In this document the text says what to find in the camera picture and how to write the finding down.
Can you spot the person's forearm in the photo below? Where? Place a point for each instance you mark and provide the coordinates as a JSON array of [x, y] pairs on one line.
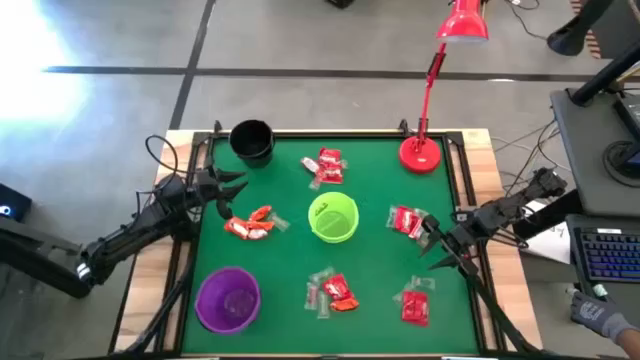
[[631, 345]]

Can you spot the purple plastic bucket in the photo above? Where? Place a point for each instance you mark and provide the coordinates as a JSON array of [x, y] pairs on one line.
[[227, 302]]

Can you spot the striped mat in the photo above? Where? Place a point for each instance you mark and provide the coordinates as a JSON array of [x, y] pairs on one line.
[[595, 45]]

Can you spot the black desk beam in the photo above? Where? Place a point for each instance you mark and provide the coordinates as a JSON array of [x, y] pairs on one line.
[[550, 215]]

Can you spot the black round monitor base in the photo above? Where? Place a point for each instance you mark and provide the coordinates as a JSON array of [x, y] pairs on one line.
[[617, 165]]

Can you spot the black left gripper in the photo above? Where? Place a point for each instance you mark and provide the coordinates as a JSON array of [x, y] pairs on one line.
[[207, 187]]

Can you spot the red candies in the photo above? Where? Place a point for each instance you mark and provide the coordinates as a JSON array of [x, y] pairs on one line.
[[236, 227]]

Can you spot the black padded bar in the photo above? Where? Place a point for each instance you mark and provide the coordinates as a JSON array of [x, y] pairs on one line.
[[35, 255]]

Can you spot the black clamp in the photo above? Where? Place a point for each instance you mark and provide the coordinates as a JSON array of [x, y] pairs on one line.
[[404, 127], [217, 128]]

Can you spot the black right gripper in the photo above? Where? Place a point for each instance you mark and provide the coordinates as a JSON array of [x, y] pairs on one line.
[[460, 239]]

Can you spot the red desk lamp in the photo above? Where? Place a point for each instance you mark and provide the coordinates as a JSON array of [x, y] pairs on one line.
[[420, 155]]

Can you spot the black device blue light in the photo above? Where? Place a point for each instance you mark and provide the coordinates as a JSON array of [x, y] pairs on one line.
[[12, 205]]

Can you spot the black monitor pole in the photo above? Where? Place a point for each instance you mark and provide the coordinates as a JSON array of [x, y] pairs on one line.
[[600, 80]]

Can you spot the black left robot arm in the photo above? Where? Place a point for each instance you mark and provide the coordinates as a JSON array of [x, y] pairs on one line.
[[160, 210]]

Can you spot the lime green plastic bucket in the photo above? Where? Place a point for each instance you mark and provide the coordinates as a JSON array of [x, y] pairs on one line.
[[332, 220]]

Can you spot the large red candy packet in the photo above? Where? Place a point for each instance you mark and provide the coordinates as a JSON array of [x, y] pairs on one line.
[[415, 307]]

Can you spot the black plastic bucket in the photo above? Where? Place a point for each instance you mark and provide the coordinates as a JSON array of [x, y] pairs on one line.
[[252, 142]]

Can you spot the black stand leg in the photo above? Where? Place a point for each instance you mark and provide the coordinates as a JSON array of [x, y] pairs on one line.
[[567, 40]]

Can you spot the green table mat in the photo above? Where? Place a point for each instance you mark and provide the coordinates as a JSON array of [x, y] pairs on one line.
[[290, 270]]

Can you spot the black metal table frame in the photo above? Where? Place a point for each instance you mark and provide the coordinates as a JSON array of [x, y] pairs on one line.
[[350, 134]]

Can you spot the grey keyboard desk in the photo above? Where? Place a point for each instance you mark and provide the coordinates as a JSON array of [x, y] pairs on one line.
[[625, 221]]

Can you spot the white paper sheet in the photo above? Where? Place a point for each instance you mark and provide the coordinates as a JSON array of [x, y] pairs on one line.
[[550, 245]]

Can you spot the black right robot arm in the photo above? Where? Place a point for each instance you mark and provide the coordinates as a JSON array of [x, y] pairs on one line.
[[500, 212]]

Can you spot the clear green candy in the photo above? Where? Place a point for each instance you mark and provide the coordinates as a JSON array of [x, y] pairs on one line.
[[390, 217], [324, 306]]

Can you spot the black backlit keyboard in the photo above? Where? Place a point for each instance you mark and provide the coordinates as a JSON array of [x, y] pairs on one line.
[[607, 255]]

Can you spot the grey side desk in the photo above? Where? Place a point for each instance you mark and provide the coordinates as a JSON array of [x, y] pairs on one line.
[[585, 150]]

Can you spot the person's gloved hand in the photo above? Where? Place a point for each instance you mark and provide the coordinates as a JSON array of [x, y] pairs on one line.
[[592, 312]]

